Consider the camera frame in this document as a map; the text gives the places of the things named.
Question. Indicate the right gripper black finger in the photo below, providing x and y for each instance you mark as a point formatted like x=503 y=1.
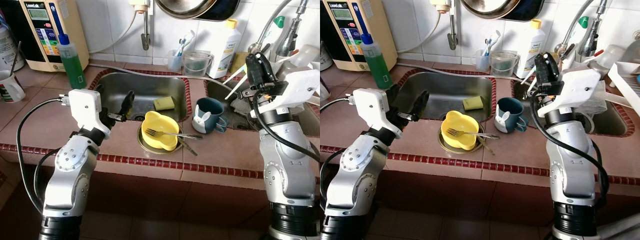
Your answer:
x=547 y=67
x=260 y=67

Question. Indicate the yellow plastic bowl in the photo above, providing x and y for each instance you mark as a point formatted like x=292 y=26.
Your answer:
x=152 y=135
x=452 y=140

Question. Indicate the blue bunny mug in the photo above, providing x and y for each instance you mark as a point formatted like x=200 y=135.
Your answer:
x=216 y=119
x=516 y=118

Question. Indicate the steel fork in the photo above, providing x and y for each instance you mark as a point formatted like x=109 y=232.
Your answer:
x=475 y=133
x=175 y=134

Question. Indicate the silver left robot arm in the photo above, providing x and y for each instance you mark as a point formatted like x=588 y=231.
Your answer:
x=70 y=170
x=357 y=175

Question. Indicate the chrome kitchen faucet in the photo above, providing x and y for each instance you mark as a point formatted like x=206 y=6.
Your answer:
x=287 y=42
x=590 y=42

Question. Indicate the thick yellow sponge block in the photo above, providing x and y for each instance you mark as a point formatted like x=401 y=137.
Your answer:
x=239 y=62

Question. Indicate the white plastic chopstick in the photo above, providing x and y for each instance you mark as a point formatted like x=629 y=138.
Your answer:
x=234 y=77
x=236 y=92
x=527 y=77

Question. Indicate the white dish soap bottle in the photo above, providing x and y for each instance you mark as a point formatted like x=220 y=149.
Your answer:
x=531 y=50
x=225 y=50

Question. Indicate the green liquid soap bottle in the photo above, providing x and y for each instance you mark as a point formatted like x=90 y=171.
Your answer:
x=376 y=65
x=72 y=65

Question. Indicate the yellow green scouring sponge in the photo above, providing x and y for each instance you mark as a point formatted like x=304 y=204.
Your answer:
x=164 y=103
x=473 y=103

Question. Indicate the shallow stainless steel bowl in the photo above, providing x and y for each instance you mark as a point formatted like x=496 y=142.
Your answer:
x=440 y=142
x=141 y=142

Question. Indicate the clear plastic bucket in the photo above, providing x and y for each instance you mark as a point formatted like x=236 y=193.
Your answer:
x=197 y=65
x=504 y=65

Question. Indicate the clear spray bottle red trigger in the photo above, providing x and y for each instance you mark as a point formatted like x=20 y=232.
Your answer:
x=307 y=55
x=612 y=55

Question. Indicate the white curved water tube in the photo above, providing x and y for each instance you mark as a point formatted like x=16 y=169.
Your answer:
x=431 y=36
x=125 y=37

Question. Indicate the black hanging pan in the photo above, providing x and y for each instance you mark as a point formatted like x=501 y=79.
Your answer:
x=227 y=10
x=532 y=10

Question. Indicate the clear toothbrush cup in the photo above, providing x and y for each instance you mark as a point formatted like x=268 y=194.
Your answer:
x=175 y=61
x=482 y=61

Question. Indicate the beige water ionizer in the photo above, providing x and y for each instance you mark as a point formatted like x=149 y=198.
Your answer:
x=382 y=30
x=75 y=30

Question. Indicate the large white plastic jar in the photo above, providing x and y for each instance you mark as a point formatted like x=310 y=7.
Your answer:
x=325 y=57
x=7 y=50

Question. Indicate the white dish rack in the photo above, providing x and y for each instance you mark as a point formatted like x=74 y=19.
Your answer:
x=622 y=80

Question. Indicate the steel hanging pan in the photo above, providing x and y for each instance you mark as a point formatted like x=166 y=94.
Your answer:
x=492 y=7
x=185 y=7

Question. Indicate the white printed mug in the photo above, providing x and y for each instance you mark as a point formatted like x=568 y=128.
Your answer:
x=10 y=90

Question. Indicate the thin stirring spoon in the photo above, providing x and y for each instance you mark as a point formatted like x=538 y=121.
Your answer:
x=16 y=57

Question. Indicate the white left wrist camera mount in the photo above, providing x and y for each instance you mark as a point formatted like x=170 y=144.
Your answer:
x=85 y=107
x=372 y=105

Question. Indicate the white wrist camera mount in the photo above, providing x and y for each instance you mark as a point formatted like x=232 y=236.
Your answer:
x=85 y=107
x=575 y=85
x=295 y=85
x=372 y=105

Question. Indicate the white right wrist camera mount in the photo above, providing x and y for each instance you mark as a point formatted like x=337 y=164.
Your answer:
x=295 y=85
x=575 y=85

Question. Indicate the steel wall tap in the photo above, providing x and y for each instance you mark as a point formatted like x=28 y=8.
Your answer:
x=146 y=40
x=452 y=40

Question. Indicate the white tubular frame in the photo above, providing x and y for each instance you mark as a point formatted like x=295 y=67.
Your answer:
x=620 y=232

